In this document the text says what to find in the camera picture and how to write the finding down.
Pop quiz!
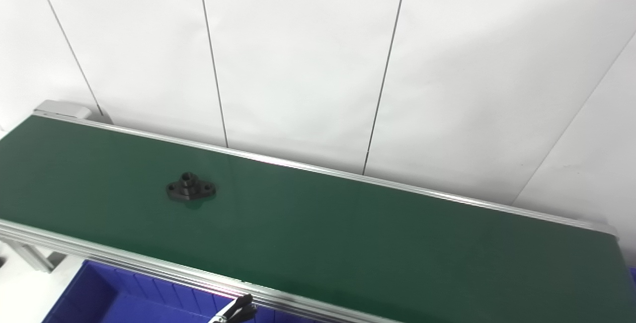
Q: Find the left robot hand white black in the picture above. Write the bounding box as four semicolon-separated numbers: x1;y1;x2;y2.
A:
209;294;258;323

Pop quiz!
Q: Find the black flanged machine part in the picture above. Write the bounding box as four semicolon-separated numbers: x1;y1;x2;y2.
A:
166;172;217;202

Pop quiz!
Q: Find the green conveyor belt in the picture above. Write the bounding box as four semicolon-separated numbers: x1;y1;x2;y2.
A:
0;116;636;323

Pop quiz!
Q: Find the aluminium conveyor leg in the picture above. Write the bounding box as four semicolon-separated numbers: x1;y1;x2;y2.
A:
0;241;66;273

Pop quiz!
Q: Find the grey conveyor end cap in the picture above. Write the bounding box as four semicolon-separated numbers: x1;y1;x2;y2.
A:
33;99;93;121

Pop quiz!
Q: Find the aluminium conveyor side rail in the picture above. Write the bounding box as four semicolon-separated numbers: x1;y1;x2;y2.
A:
0;219;400;323
33;111;620;238

